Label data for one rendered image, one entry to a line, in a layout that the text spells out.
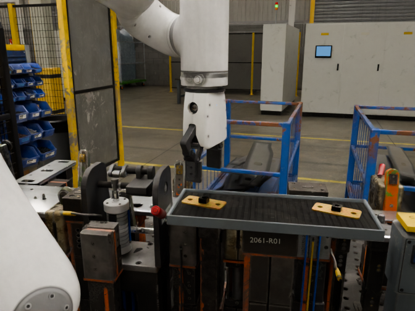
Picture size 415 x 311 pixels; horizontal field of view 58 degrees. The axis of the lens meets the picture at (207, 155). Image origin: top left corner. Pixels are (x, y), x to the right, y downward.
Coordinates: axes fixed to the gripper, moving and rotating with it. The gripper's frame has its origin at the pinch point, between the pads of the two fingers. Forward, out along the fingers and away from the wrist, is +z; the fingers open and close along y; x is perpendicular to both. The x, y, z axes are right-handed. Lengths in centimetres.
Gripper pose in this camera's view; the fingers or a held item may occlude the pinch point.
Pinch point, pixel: (204, 169)
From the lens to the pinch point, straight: 71.9
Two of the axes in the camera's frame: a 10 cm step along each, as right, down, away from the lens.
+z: 0.0, 9.6, 2.7
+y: 4.2, -2.4, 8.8
